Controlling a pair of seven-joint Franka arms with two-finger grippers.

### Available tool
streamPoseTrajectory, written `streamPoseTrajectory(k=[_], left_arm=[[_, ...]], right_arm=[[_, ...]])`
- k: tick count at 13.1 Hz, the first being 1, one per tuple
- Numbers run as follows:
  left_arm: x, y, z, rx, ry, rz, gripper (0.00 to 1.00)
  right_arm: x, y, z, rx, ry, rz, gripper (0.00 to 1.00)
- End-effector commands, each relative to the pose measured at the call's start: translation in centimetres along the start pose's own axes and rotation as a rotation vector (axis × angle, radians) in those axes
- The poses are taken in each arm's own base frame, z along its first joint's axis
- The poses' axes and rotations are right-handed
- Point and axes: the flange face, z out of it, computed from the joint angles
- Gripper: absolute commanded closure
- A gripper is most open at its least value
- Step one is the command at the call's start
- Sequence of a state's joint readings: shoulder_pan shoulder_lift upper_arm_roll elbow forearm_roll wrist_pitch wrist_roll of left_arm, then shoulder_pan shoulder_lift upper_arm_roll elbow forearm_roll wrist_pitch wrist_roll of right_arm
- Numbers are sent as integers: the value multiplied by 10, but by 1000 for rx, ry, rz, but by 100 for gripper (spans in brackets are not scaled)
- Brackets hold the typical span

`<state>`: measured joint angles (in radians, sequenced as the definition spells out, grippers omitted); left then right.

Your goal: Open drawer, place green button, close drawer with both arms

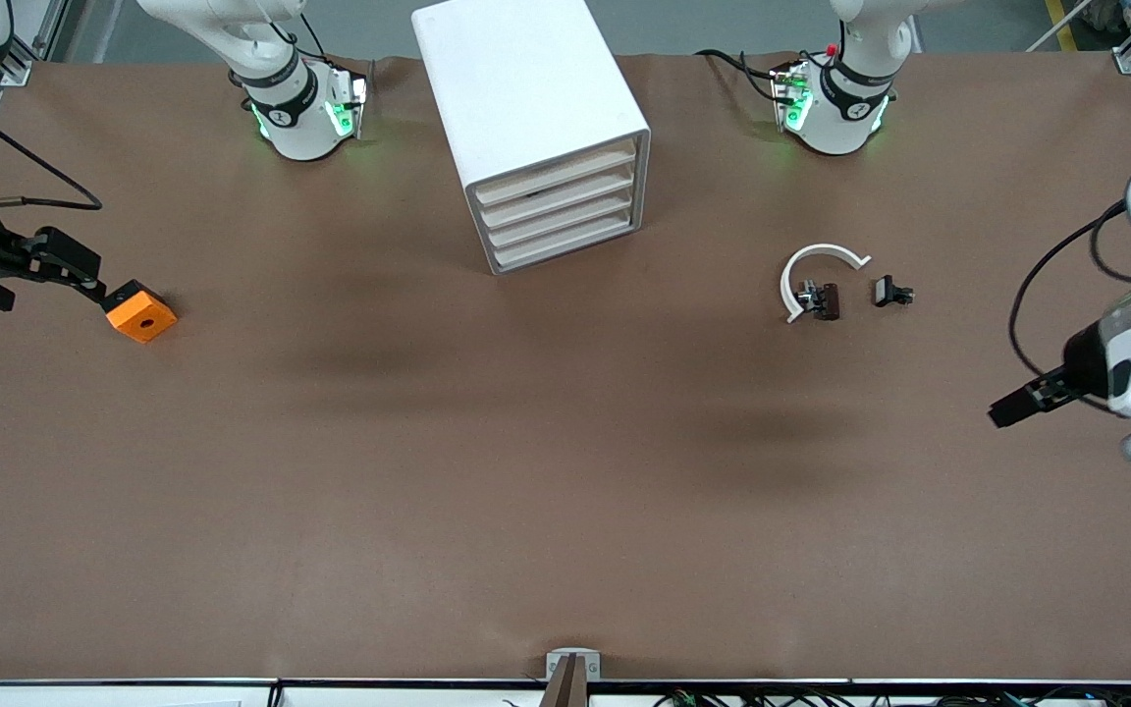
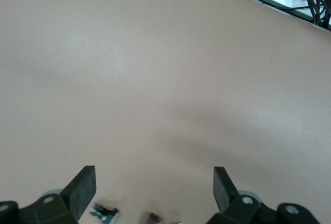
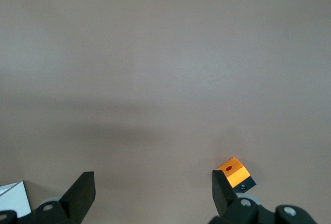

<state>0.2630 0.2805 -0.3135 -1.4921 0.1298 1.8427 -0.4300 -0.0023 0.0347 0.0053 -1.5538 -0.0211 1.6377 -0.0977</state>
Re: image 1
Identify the white plastic drawer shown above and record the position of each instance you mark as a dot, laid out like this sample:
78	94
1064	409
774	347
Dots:
565	242
565	218
585	190
556	173

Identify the dark brown switch component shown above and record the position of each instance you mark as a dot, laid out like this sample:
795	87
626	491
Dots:
826	301

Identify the grey metal bracket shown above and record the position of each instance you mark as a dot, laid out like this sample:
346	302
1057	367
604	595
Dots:
556	660

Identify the white table edge rail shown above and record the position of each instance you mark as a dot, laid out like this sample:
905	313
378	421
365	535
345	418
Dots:
134	695

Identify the brown table cover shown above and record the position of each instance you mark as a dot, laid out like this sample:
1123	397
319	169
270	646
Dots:
565	491

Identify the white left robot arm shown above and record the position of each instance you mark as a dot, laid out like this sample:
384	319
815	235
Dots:
850	108

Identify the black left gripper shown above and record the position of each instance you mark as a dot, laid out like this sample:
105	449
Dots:
1079	360

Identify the white curved plastic part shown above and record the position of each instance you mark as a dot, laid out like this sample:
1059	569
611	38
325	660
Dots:
826	249

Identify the white drawer cabinet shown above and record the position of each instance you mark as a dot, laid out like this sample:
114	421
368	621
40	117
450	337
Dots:
526	88

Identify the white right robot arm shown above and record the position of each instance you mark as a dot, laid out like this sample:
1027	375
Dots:
281	98

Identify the small black clip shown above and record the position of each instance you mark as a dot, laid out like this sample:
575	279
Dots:
888	291

